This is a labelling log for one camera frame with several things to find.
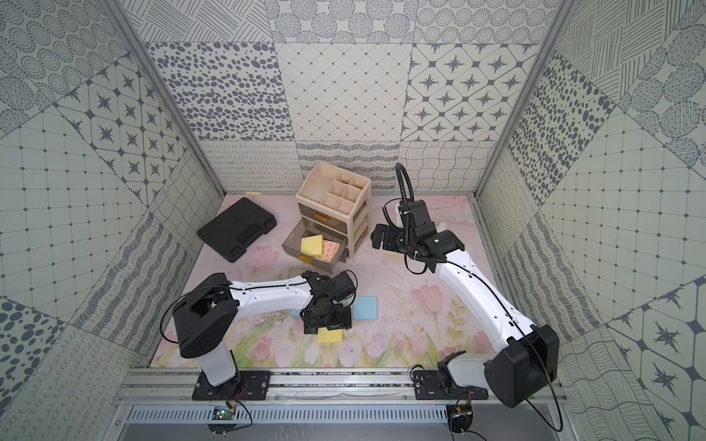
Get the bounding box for yellow sticky pad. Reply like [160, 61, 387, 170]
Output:
[317, 328, 343, 345]
[300, 234, 324, 257]

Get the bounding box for clear grey drawer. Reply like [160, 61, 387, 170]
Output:
[282, 218, 347, 273]
[298, 203, 369, 233]

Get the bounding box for beige desktop drawer organizer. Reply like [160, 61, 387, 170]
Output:
[295, 162, 372, 258]

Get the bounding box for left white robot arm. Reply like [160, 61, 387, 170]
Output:
[170, 270, 358, 388]

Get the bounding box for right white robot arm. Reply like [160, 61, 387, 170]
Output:
[371, 224, 559, 408]

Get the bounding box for right blue sticky pad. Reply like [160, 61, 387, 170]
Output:
[352, 296, 378, 321]

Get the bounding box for patterned pink sticky pad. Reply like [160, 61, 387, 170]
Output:
[318, 240, 341, 263]

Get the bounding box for black plastic tool case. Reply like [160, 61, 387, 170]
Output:
[198, 198, 277, 263]

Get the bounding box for green circuit board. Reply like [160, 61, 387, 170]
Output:
[210, 407, 237, 426]

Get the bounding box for black round connector box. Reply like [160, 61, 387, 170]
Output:
[446, 404, 474, 434]

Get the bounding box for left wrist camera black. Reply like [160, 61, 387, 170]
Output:
[330, 269, 359, 302]

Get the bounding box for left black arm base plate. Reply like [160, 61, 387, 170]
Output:
[191, 370, 272, 402]

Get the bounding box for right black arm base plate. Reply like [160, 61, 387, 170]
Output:
[410, 369, 489, 401]

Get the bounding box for aluminium mounting rail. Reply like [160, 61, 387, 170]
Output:
[112, 367, 569, 406]

